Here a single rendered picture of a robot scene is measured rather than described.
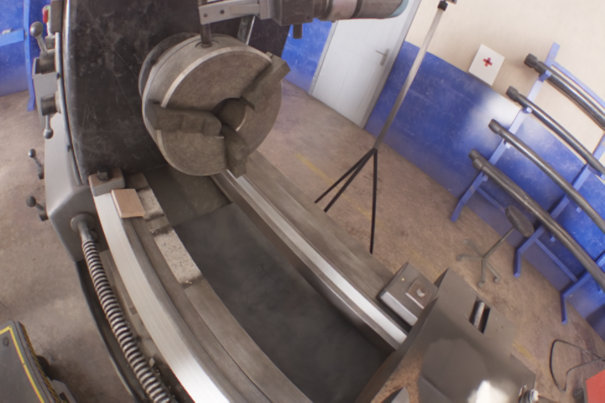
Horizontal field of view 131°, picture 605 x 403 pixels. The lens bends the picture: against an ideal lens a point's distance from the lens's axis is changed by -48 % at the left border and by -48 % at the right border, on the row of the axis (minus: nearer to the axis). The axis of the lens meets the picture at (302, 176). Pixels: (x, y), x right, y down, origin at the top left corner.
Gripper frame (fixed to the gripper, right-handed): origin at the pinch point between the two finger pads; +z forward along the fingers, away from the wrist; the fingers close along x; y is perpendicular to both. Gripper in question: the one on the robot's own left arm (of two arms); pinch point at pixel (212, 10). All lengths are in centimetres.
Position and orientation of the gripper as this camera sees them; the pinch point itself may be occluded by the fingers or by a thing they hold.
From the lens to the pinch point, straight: 41.7
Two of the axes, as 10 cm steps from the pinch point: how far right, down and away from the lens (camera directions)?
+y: -0.2, 6.2, 7.8
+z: -9.1, 3.1, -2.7
